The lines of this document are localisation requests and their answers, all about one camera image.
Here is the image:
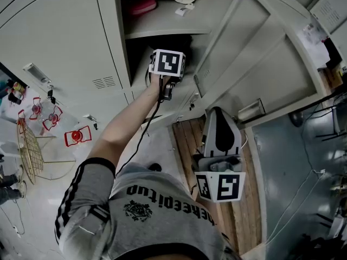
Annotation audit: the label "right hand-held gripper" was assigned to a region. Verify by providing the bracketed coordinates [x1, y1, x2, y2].
[192, 106, 246, 203]

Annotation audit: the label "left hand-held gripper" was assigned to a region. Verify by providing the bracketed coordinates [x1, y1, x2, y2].
[148, 49, 187, 102]

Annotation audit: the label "black garment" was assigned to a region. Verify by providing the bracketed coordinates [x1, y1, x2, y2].
[159, 35, 194, 54]

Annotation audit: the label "grey metal locker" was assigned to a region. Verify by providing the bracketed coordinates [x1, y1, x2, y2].
[0, 0, 347, 137]

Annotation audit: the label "person's left forearm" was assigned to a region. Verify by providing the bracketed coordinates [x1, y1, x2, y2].
[88, 73, 165, 171]

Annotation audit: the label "white tag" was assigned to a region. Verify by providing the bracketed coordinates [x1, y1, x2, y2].
[174, 3, 196, 17]

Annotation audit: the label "pink pouch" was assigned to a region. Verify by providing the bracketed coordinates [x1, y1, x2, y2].
[128, 0, 158, 16]

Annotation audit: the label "wooden steps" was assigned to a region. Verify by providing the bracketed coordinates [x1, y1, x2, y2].
[172, 116, 264, 255]

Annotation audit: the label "black standing fan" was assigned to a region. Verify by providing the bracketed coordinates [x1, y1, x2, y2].
[288, 110, 305, 127]

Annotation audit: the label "person's grey printed shirt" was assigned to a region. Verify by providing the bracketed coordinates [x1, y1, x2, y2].
[54, 157, 242, 260]

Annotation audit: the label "white printed box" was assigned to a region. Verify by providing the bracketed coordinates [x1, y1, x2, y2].
[301, 22, 331, 45]

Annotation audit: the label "yellow red bottle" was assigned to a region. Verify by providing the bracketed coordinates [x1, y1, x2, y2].
[11, 81, 27, 94]

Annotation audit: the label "dark bottle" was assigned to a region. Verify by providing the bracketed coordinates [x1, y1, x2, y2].
[8, 92, 23, 106]

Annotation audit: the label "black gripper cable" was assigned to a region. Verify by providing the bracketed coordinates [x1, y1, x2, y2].
[114, 77, 164, 179]

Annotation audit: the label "white floor cable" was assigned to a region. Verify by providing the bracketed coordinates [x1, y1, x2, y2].
[264, 168, 326, 245]

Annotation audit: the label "gold wire basket stand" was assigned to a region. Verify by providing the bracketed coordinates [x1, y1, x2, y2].
[16, 116, 77, 185]

